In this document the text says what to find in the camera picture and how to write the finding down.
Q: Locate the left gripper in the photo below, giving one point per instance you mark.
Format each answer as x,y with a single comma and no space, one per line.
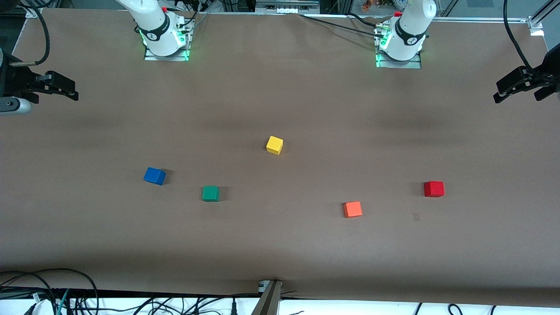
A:
544,77

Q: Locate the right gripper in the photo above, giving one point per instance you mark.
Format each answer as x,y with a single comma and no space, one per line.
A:
17,83

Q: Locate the red cube block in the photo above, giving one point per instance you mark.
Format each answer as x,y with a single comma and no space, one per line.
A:
434,189

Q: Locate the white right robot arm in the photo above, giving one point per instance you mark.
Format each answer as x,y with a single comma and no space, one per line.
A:
155,22

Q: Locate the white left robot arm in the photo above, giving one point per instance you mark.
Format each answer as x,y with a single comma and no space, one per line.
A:
409,26

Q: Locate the blue cube block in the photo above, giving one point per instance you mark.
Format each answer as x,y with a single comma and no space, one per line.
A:
154,176

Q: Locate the green cube block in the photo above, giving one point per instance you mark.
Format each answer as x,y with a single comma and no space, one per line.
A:
210,193

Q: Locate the orange cube block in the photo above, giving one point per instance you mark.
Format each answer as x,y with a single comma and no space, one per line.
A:
352,209

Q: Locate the yellow cube block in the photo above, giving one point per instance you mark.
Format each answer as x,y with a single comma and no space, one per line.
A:
274,145

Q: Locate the small metal table clamp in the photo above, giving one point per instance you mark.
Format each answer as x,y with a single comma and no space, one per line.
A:
264,286

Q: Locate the metal corner bracket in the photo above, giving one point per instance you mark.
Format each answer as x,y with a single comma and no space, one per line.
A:
536,26
34,12

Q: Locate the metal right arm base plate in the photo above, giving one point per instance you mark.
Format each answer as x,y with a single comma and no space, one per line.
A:
151,58

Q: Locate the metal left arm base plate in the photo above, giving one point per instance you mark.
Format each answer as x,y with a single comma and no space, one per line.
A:
413,65

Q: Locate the aluminium rail section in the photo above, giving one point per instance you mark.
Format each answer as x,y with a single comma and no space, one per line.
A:
286,6

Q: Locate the grey camera mount beam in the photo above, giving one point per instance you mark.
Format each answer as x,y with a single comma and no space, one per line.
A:
267,304

